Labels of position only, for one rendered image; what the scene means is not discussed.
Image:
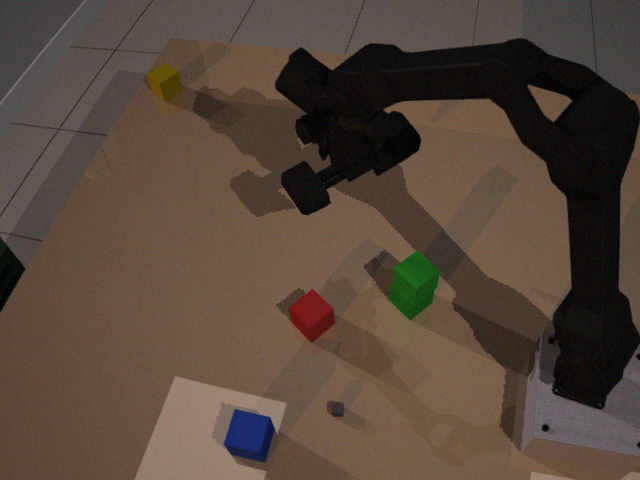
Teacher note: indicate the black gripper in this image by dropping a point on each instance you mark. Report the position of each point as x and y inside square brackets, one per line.
[307, 188]

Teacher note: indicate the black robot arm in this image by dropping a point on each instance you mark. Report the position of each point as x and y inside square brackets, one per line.
[586, 150]

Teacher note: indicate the green block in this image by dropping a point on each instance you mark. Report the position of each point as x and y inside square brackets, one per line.
[405, 307]
[415, 278]

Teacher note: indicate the red block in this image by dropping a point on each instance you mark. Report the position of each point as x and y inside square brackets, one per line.
[312, 315]

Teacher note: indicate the yellow cube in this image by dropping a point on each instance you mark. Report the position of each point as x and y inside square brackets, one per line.
[164, 81]

